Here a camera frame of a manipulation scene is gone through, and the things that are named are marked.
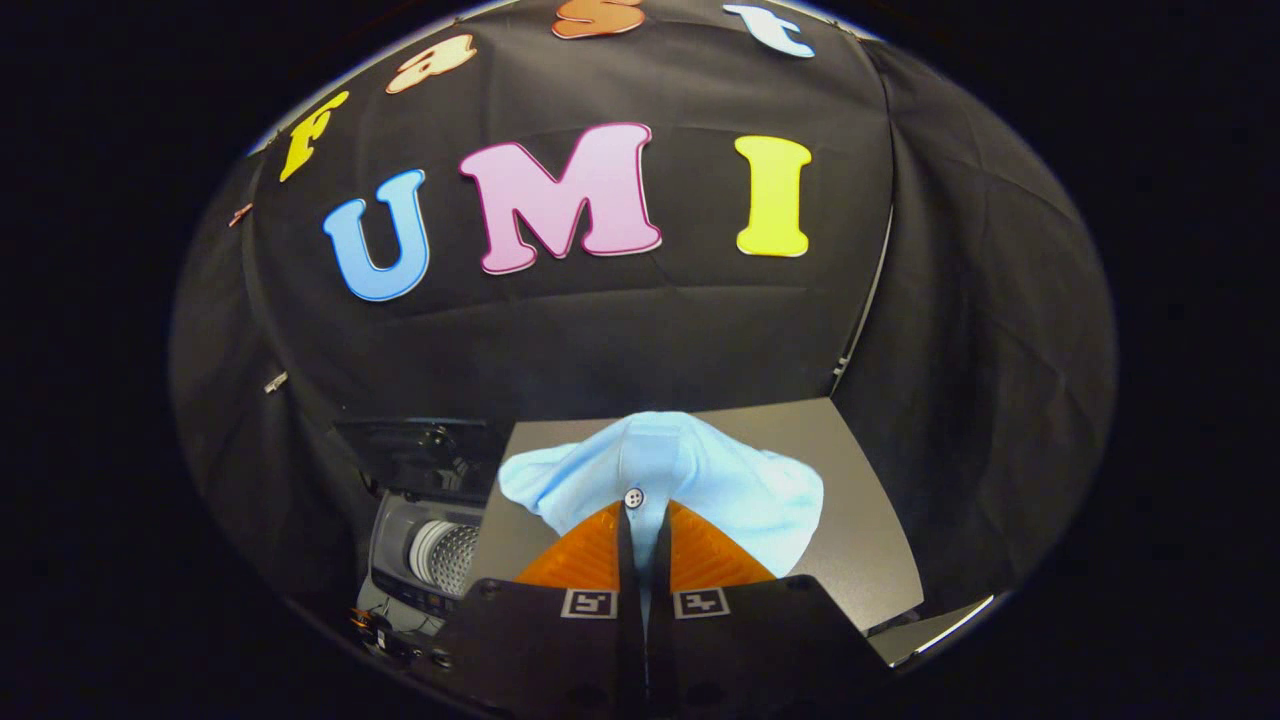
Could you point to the dark glass washing machine lid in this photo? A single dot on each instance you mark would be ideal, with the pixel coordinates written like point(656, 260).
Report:
point(400, 452)

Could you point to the light blue button shirt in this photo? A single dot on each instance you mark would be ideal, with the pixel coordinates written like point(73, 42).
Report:
point(720, 480)

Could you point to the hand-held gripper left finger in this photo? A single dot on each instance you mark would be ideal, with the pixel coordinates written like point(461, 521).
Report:
point(628, 600)

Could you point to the thin backdrop frame pole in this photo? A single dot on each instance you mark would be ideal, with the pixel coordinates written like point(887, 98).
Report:
point(868, 290)

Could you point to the silver clip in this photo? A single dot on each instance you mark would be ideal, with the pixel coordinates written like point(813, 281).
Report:
point(276, 382)

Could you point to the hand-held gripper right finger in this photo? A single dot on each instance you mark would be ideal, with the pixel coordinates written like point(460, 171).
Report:
point(660, 600)

